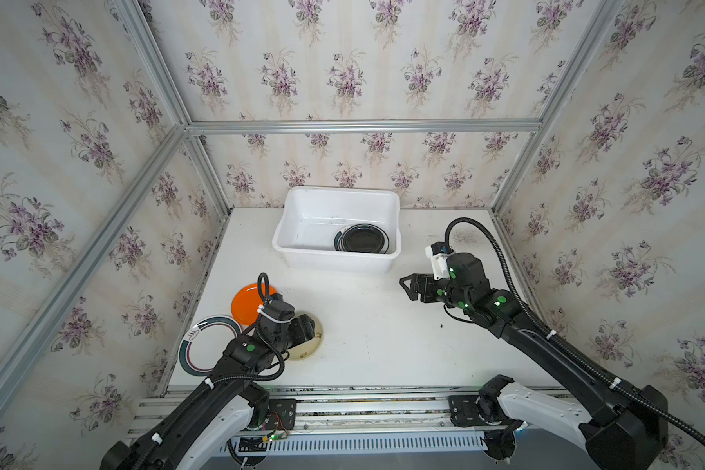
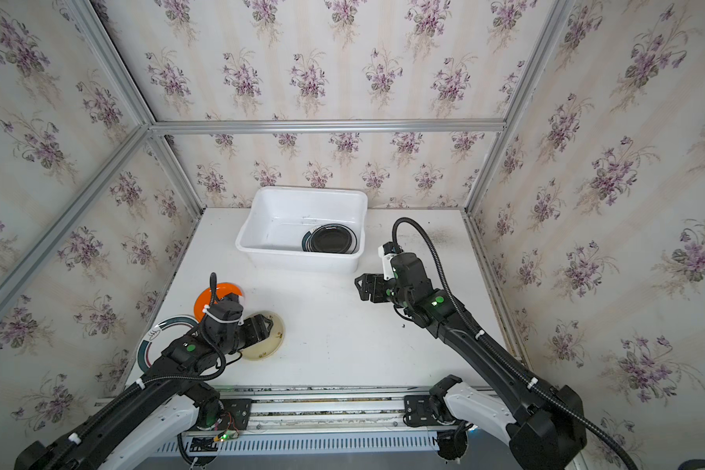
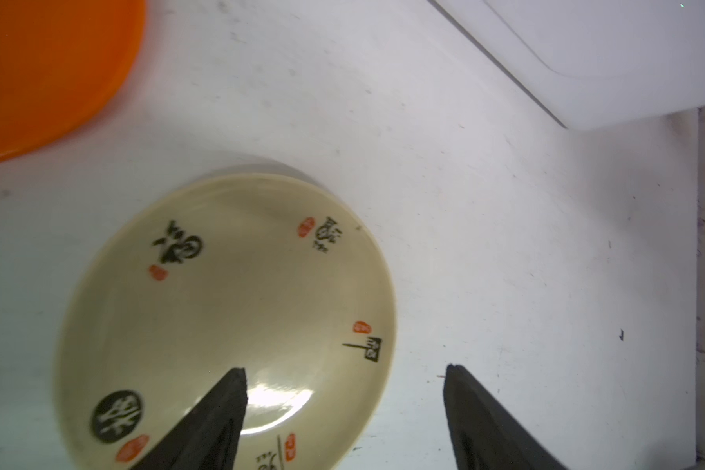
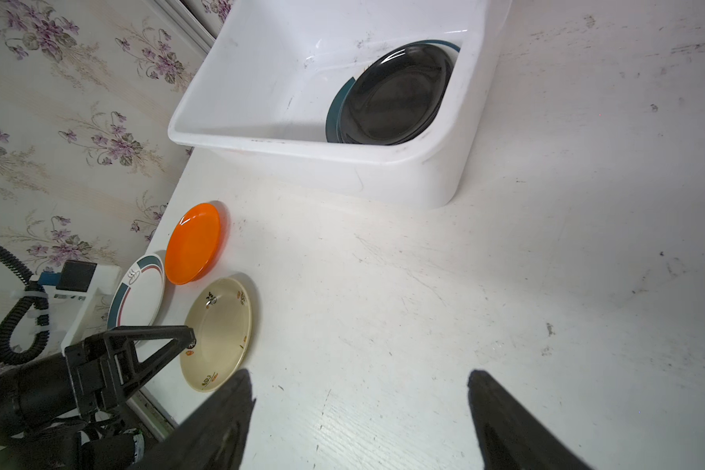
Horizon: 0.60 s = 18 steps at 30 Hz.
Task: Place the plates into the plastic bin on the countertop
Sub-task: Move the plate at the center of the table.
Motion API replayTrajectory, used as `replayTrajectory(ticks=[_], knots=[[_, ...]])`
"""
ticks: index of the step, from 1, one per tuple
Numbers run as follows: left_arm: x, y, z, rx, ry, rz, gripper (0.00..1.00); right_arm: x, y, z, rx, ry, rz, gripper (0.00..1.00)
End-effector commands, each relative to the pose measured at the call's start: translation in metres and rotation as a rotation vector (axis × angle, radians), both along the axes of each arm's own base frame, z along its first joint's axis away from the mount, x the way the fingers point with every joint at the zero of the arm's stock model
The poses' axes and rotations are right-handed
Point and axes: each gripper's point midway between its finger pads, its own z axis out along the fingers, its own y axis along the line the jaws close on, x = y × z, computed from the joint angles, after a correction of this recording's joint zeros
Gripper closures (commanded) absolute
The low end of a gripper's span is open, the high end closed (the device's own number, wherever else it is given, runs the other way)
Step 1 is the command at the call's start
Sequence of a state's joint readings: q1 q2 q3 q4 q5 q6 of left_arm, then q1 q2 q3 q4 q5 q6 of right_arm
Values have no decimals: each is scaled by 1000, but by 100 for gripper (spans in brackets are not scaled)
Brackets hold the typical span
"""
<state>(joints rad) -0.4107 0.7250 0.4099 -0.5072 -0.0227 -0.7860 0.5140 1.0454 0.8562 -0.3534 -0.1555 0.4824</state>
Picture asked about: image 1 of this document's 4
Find yellowish cream plate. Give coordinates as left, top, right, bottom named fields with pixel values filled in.
left=287, top=311, right=323, bottom=362

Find white plate black rim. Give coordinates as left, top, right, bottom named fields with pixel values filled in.
left=333, top=227, right=392, bottom=255

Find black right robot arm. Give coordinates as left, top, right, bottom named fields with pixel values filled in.
left=399, top=251, right=669, bottom=469

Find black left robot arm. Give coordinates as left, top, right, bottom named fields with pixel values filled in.
left=100, top=294, right=315, bottom=469

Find white plastic bin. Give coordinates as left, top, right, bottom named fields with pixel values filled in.
left=272, top=186, right=403, bottom=274

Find orange plate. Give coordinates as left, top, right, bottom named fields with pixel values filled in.
left=230, top=283, right=262, bottom=326

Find white green rim plate left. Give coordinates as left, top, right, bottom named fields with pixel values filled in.
left=177, top=315, right=243, bottom=377

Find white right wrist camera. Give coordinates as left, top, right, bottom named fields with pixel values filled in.
left=425, top=242, right=452, bottom=281

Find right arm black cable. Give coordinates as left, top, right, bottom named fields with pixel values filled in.
left=443, top=216, right=705, bottom=470

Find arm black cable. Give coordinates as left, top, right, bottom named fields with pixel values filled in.
left=443, top=216, right=705, bottom=470
left=125, top=271, right=289, bottom=470

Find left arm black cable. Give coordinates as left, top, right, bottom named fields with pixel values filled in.
left=125, top=271, right=289, bottom=470

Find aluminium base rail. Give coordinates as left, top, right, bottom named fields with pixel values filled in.
left=102, top=378, right=591, bottom=469

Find aluminium frame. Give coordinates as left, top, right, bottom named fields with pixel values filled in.
left=0, top=1, right=622, bottom=417

